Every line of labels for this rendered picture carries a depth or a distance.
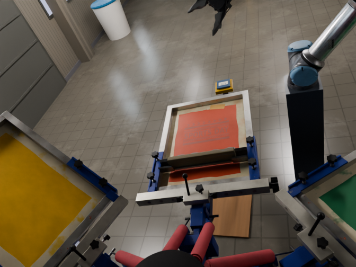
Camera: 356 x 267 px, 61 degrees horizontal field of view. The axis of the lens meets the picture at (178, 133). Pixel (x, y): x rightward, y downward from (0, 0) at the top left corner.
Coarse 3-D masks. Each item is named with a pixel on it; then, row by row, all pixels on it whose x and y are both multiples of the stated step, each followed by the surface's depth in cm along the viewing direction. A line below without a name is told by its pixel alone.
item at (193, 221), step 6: (198, 204) 146; (204, 204) 148; (192, 210) 145; (198, 210) 144; (192, 216) 142; (198, 216) 142; (204, 216) 144; (192, 222) 140; (198, 222) 139; (204, 222) 142; (192, 228) 140
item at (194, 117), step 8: (192, 112) 216; (200, 112) 213; (184, 120) 212; (192, 120) 209; (200, 120) 206; (184, 128) 206; (176, 136) 202; (176, 144) 196; (200, 144) 189; (176, 152) 191; (184, 152) 189; (192, 152) 186; (192, 168) 176; (200, 168) 175; (176, 176) 176; (192, 176) 172; (200, 176) 170
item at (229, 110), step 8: (208, 112) 210; (216, 112) 207; (224, 112) 205; (232, 112) 202; (232, 120) 196; (232, 128) 191; (232, 136) 186; (208, 144) 187; (216, 144) 185; (224, 144) 183; (232, 144) 181; (208, 168) 173; (216, 168) 171; (224, 168) 169; (232, 168) 167; (208, 176) 168; (216, 176) 167
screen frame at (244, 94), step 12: (216, 96) 215; (228, 96) 210; (240, 96) 209; (168, 108) 223; (180, 108) 221; (168, 120) 212; (168, 132) 205; (252, 132) 178; (216, 180) 160; (228, 180) 158; (240, 180) 155
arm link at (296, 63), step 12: (348, 12) 119; (336, 24) 124; (348, 24) 121; (324, 36) 129; (336, 36) 126; (312, 48) 134; (324, 48) 130; (300, 60) 138; (312, 60) 134; (324, 60) 136; (300, 72) 137; (312, 72) 136; (300, 84) 142
